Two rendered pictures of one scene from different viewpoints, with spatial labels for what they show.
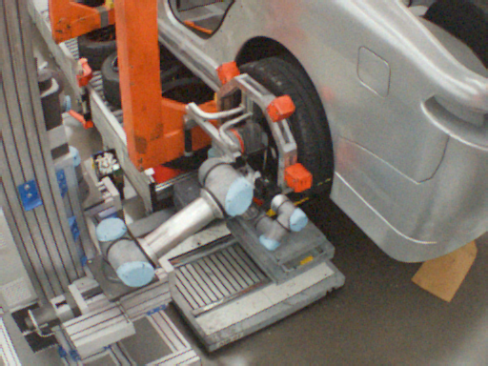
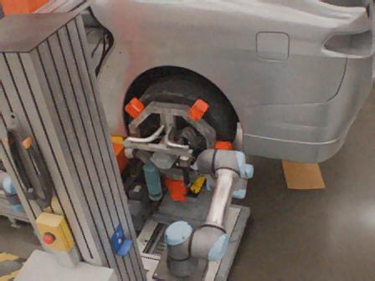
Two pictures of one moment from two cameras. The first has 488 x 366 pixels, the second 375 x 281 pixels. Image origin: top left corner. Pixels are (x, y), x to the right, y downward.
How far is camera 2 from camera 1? 112 cm
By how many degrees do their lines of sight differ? 23
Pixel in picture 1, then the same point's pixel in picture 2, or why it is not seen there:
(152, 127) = not seen: hidden behind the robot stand
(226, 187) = (234, 160)
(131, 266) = (220, 242)
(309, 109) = (211, 103)
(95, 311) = not seen: outside the picture
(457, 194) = (355, 95)
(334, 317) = (264, 235)
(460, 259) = not seen: hidden behind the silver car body
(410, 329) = (317, 216)
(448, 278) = (310, 176)
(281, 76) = (182, 90)
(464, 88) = (352, 19)
